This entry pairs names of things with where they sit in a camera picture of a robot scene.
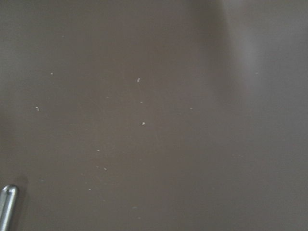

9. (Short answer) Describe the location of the steel muddler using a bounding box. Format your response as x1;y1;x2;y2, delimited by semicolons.
0;185;19;231

